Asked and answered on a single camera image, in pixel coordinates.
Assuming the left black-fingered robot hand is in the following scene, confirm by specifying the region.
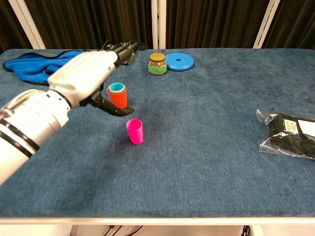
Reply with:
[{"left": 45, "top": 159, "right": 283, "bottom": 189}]
[{"left": 47, "top": 40, "right": 149, "bottom": 118}]

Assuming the light blue plastic cup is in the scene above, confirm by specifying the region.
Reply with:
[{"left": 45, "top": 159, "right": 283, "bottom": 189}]
[{"left": 109, "top": 83, "right": 125, "bottom": 93}]

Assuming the yellow plastic cup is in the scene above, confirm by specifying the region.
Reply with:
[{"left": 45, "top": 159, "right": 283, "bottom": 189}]
[{"left": 108, "top": 85, "right": 126, "bottom": 95}]

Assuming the pink plastic cup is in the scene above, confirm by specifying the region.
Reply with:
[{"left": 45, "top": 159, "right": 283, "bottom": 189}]
[{"left": 126, "top": 118, "right": 144, "bottom": 145}]

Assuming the orange plastic cup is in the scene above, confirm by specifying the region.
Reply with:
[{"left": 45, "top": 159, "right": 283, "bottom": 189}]
[{"left": 106, "top": 85, "right": 128, "bottom": 110}]

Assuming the black food tin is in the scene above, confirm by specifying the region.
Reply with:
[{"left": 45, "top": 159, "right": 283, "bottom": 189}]
[{"left": 122, "top": 50, "right": 135, "bottom": 66}]

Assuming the blue cloth with black trim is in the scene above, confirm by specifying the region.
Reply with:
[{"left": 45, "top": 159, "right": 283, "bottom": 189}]
[{"left": 2, "top": 50, "right": 86, "bottom": 87}]

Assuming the black pleated curtain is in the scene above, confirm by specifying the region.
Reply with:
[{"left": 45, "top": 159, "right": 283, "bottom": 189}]
[
  {"left": 24, "top": 0, "right": 153, "bottom": 50},
  {"left": 166, "top": 0, "right": 271, "bottom": 49},
  {"left": 0, "top": 0, "right": 34, "bottom": 54},
  {"left": 262, "top": 0, "right": 315, "bottom": 50}
]

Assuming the yellow and green toy jar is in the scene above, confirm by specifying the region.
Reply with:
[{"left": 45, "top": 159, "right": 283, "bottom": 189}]
[{"left": 148, "top": 52, "right": 167, "bottom": 76}]

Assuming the blue disc with hole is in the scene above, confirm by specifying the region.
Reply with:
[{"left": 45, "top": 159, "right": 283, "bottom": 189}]
[{"left": 165, "top": 52, "right": 195, "bottom": 72}]

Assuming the blue felt table cover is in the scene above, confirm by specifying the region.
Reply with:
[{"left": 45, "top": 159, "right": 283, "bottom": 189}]
[{"left": 0, "top": 48, "right": 315, "bottom": 218}]

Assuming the clear bag with black item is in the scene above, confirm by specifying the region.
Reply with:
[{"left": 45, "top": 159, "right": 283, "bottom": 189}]
[{"left": 255, "top": 109, "right": 315, "bottom": 160}]

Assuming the white partition post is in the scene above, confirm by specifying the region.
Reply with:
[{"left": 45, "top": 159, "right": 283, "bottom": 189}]
[
  {"left": 8, "top": 0, "right": 46, "bottom": 50},
  {"left": 253, "top": 0, "right": 281, "bottom": 49},
  {"left": 151, "top": 0, "right": 167, "bottom": 49}
]

